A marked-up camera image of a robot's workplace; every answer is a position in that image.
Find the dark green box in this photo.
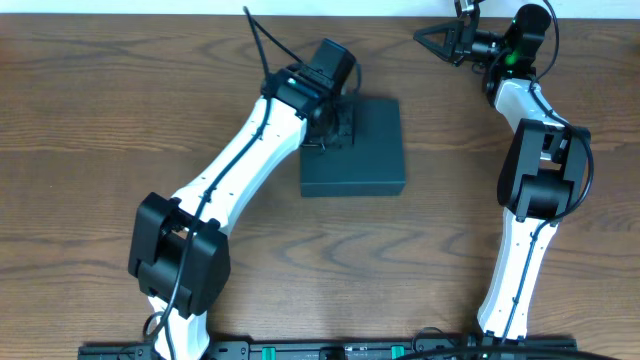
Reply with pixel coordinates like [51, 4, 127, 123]
[300, 97, 407, 197]

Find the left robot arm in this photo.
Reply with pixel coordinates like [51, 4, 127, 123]
[128, 39, 356, 359]

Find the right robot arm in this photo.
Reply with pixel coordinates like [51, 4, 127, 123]
[414, 0, 594, 343]

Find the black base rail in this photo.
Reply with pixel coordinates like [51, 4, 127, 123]
[77, 338, 579, 360]

